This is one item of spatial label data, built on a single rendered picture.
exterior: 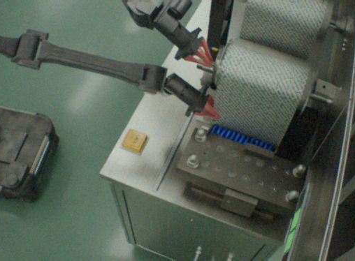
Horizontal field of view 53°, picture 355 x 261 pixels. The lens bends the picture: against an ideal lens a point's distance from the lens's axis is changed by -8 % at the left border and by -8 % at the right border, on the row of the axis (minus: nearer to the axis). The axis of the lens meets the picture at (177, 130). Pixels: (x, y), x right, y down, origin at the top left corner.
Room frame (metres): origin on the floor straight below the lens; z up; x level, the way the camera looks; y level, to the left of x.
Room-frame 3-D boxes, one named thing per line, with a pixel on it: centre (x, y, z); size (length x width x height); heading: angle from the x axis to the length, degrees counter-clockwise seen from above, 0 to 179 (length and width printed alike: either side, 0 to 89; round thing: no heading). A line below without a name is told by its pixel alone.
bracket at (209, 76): (0.81, -0.10, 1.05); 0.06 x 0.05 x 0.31; 70
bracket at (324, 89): (0.67, -0.41, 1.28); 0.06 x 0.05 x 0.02; 70
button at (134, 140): (0.70, 0.15, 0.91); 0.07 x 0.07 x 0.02; 70
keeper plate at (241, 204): (0.45, -0.20, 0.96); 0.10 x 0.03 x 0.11; 70
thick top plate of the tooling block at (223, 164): (0.54, -0.22, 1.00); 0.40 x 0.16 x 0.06; 70
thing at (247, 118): (0.67, -0.22, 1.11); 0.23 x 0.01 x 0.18; 70
